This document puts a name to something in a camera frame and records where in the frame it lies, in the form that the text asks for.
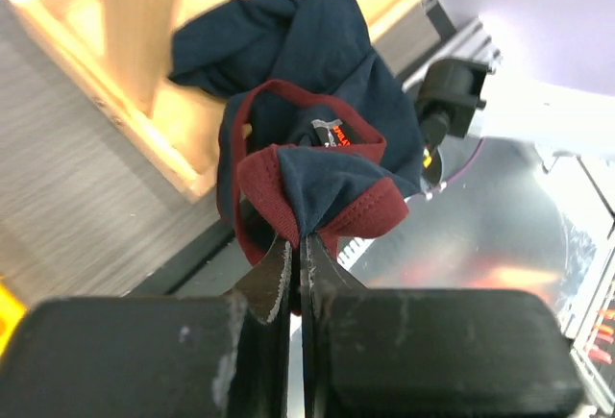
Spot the yellow plastic tray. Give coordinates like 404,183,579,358
0,277,27,353

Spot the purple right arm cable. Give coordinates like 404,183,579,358
422,136,486,198

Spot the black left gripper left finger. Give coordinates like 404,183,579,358
1,239,292,417

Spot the white slotted cable duct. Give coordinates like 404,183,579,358
337,237,374,271

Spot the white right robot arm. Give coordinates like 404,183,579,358
416,57,614,160

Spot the navy maroon tank top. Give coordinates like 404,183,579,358
169,0,424,263

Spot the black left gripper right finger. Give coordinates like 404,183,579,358
298,235,585,417

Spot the wooden clothes rack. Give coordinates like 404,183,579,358
8,0,422,200

